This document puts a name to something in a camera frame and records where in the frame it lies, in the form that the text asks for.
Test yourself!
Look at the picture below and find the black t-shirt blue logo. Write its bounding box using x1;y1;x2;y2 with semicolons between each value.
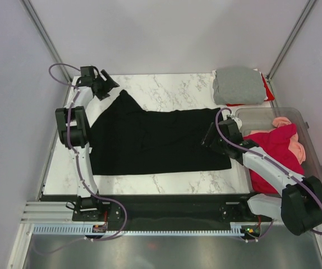
90;90;231;176

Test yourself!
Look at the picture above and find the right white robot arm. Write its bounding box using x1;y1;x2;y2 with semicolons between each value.
201;117;322;235

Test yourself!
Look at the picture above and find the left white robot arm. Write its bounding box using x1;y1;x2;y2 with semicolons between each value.
55;66;119;220

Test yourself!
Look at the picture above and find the clear plastic bin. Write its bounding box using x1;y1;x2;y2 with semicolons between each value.
235;107;322;183

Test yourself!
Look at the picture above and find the folded grey t-shirt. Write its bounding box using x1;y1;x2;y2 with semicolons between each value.
212;66;266;105

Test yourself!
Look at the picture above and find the magenta t-shirt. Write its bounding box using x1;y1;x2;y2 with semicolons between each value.
243;123;305;194

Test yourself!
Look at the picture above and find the folded red t-shirt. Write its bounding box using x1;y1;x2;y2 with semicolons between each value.
227;73;275;107

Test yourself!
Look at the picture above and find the salmon pink t-shirt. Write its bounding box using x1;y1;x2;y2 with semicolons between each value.
273;117;306;164

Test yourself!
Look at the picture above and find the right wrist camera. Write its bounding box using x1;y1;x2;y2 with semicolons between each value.
226;114;242;129

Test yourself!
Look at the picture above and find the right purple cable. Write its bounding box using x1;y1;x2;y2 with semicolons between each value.
215;108;322;242

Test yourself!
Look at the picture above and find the purple cable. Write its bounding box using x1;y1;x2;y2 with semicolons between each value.
215;108;322;242
48;63;128;254

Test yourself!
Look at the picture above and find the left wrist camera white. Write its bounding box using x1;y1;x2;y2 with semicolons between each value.
80;66;99;81

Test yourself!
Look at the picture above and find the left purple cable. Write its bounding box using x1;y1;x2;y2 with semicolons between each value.
48;63;128;254

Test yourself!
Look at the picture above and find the right aluminium frame post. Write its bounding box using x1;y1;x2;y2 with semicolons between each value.
266;0;318;81

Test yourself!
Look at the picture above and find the aluminium frame post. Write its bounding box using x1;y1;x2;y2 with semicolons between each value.
20;0;71;86
266;0;318;81

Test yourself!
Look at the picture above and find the left aluminium frame post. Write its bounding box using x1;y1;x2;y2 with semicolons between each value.
20;0;71;86

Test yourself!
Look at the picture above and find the slotted white cable duct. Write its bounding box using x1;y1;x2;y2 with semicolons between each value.
33;222;262;236

